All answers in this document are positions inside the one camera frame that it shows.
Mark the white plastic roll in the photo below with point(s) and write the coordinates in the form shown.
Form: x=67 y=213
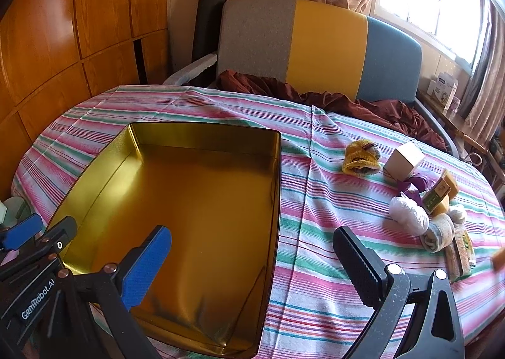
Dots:
x=409 y=215

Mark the wooden side shelf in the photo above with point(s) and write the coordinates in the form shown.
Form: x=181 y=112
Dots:
x=457 y=128

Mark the maroon crumpled blanket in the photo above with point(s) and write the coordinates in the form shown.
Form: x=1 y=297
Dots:
x=390 y=113

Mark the right striped curtain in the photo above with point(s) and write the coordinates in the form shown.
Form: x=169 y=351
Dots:
x=482 y=106

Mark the green white tea box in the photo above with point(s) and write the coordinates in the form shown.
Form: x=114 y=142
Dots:
x=435 y=195

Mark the white product box on shelf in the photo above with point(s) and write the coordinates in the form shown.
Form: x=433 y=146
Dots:
x=443 y=89

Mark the small white crumpled ball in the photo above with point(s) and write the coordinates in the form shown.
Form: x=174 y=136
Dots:
x=458 y=214

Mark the white cardboard box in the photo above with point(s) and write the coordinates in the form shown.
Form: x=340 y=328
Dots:
x=403 y=161

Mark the white grey towel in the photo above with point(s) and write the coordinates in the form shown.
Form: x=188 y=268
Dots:
x=440 y=233

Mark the purple snack packet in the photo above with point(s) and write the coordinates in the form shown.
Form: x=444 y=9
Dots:
x=413 y=187

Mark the black rolled mat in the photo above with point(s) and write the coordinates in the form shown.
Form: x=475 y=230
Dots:
x=207 y=27

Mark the cereal snack bar packet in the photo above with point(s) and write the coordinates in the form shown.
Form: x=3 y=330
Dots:
x=459 y=255

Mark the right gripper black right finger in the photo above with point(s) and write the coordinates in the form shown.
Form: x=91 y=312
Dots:
x=434 y=328

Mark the yellow sponge block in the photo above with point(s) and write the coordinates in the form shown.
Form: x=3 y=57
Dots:
x=441 y=208
x=449 y=179
x=498 y=259

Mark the yellow knitted sock roll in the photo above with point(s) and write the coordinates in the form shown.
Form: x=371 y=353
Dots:
x=362 y=158

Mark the gold metal tin box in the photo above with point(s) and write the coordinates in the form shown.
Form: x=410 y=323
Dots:
x=216 y=188

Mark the wooden wardrobe panels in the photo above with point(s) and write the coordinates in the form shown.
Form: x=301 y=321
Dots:
x=58 y=53

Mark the striped pink green bedsheet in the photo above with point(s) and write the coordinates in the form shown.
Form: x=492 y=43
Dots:
x=314 y=311

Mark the grey yellow blue headboard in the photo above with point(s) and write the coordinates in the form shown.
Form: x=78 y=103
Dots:
x=319 y=47

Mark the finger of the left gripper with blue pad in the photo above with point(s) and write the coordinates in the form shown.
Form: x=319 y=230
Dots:
x=14 y=237

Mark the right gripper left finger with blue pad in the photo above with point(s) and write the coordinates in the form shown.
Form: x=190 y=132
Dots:
x=117 y=288

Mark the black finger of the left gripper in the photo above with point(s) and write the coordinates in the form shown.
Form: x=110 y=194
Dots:
x=57 y=238

